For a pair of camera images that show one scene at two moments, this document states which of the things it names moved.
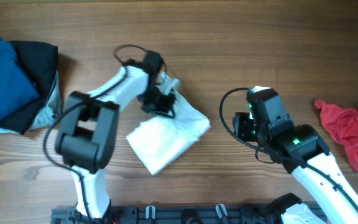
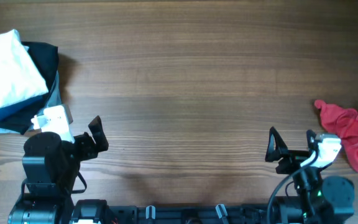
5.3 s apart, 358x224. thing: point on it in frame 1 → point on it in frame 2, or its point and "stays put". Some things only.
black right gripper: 241,126 → 293,154
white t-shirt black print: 158,140 → 9,71
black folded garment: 40,61 stays put
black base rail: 283,213 stays put
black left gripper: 161,103 → 87,144
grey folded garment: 50,110 stays put
